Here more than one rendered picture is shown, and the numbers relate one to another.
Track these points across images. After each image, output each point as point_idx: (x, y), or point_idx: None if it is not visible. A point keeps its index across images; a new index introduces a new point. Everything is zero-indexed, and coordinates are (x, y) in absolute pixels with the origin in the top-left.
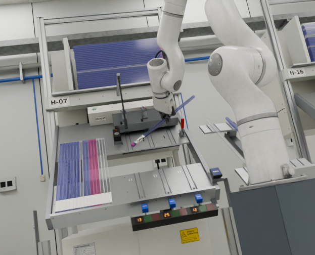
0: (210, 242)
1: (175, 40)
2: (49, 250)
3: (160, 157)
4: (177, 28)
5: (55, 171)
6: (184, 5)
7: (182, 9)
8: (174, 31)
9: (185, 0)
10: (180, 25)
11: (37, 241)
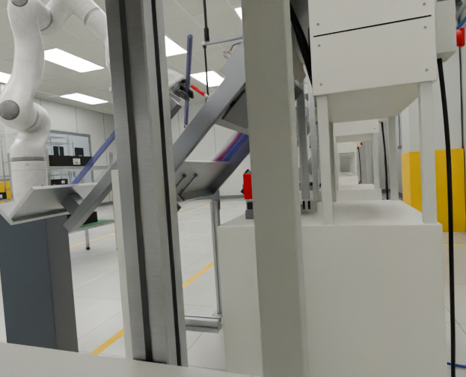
0: (219, 268)
1: (103, 42)
2: (211, 208)
3: (397, 91)
4: (93, 33)
5: (245, 145)
6: (76, 15)
7: (79, 19)
8: (97, 37)
9: (72, 12)
10: (91, 28)
11: (212, 200)
